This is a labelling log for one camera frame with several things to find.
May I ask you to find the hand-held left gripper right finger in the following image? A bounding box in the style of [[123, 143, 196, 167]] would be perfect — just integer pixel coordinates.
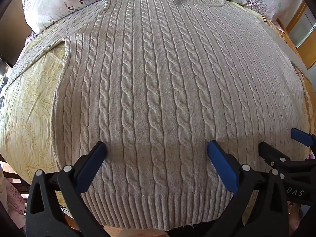
[[207, 140, 290, 237]]

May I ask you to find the purple-flowered white pillow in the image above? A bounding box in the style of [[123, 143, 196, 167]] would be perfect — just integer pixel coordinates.
[[276, 0, 316, 70]]

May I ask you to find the yellow patterned bed sheet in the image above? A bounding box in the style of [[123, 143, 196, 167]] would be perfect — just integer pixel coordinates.
[[0, 15, 316, 218]]

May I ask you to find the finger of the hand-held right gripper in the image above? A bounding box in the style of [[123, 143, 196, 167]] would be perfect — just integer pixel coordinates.
[[258, 142, 298, 172], [291, 128, 316, 151]]

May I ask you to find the pink floral cloth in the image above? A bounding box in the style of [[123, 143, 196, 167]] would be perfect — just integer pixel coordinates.
[[0, 170, 28, 229]]

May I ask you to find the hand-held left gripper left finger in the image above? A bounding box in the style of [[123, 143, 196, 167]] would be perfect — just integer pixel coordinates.
[[25, 141, 109, 237]]

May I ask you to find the beige cable knit sweater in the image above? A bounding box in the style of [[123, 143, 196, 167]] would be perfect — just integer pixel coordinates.
[[5, 0, 310, 230]]

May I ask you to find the white floral pillow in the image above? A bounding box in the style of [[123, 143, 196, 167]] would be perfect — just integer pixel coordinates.
[[21, 0, 305, 35]]

